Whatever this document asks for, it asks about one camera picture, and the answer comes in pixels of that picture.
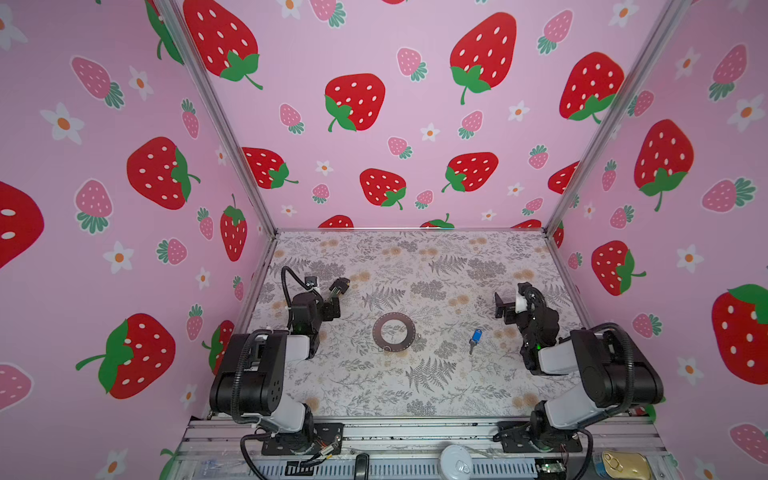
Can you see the gold computer mouse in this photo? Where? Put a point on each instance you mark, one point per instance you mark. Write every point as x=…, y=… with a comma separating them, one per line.
x=622, y=465

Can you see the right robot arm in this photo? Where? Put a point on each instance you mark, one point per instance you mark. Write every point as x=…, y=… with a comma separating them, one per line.
x=614, y=375

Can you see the aluminium front rail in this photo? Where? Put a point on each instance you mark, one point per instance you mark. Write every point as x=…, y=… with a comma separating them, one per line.
x=372, y=448

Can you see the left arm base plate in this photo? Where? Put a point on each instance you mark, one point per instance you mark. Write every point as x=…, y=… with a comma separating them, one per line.
x=324, y=436

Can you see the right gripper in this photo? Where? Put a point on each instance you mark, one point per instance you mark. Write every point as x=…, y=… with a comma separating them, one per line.
x=525, y=306

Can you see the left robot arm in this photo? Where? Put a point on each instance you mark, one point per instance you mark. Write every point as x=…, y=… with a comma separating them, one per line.
x=249, y=385

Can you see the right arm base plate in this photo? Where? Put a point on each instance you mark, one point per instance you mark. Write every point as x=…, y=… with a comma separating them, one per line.
x=523, y=437

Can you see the blue-capped key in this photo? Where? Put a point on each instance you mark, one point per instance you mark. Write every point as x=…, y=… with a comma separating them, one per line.
x=474, y=340

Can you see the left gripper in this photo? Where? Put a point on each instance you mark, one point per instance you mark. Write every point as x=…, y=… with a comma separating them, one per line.
x=330, y=297

